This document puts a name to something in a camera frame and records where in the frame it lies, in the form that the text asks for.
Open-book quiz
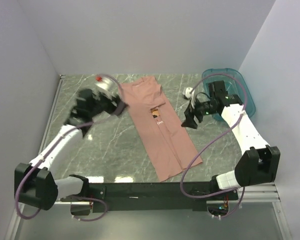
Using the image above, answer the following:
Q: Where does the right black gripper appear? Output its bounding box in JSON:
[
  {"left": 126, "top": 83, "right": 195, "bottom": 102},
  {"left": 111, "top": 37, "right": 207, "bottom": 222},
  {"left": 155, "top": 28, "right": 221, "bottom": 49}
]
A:
[{"left": 181, "top": 96, "right": 218, "bottom": 130}]

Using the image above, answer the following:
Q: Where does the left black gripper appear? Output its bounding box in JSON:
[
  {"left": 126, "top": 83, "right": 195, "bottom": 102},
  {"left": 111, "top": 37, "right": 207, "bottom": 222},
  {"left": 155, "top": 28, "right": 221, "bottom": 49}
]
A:
[{"left": 89, "top": 91, "right": 130, "bottom": 119}]

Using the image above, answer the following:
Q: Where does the pink printed t shirt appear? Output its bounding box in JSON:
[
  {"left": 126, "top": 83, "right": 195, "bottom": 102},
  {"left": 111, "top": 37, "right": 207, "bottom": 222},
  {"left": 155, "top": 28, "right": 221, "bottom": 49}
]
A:
[{"left": 119, "top": 76, "right": 198, "bottom": 182}]

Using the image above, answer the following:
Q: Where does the teal plastic basin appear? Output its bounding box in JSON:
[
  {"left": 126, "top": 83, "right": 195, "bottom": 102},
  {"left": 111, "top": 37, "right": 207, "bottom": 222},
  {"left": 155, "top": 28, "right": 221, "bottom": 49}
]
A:
[{"left": 201, "top": 68, "right": 256, "bottom": 118}]

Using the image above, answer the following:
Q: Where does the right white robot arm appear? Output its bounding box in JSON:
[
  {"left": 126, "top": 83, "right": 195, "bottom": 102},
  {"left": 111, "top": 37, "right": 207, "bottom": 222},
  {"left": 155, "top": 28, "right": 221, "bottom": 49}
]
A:
[{"left": 181, "top": 81, "right": 281, "bottom": 200}]

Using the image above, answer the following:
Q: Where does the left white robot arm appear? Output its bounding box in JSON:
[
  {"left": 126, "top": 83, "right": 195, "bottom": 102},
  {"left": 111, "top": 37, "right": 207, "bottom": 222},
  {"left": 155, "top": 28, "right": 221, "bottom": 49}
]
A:
[{"left": 14, "top": 88, "right": 128, "bottom": 211}]

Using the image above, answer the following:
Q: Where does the black base beam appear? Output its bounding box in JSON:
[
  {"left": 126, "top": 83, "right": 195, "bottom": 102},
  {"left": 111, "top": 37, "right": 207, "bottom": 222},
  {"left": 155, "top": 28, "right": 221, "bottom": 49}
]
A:
[{"left": 84, "top": 181, "right": 239, "bottom": 211}]

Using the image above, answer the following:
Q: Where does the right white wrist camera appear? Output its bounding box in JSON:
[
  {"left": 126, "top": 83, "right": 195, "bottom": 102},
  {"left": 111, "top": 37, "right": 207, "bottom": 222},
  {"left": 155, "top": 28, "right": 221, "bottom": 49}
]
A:
[{"left": 182, "top": 87, "right": 195, "bottom": 100}]

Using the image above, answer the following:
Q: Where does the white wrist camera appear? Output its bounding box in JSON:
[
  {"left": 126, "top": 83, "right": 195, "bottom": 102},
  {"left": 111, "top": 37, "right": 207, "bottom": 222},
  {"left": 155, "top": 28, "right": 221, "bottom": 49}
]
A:
[
  {"left": 95, "top": 75, "right": 115, "bottom": 94},
  {"left": 182, "top": 87, "right": 195, "bottom": 100}
]

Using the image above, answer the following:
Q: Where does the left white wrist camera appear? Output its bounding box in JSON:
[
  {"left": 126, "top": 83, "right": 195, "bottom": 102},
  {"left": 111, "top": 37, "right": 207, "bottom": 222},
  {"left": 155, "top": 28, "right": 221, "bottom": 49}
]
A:
[{"left": 95, "top": 75, "right": 115, "bottom": 94}]

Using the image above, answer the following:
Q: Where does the aluminium frame rail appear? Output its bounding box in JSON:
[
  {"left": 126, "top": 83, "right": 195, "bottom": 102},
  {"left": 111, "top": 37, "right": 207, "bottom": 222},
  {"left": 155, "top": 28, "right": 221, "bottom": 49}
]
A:
[{"left": 16, "top": 182, "right": 282, "bottom": 204}]

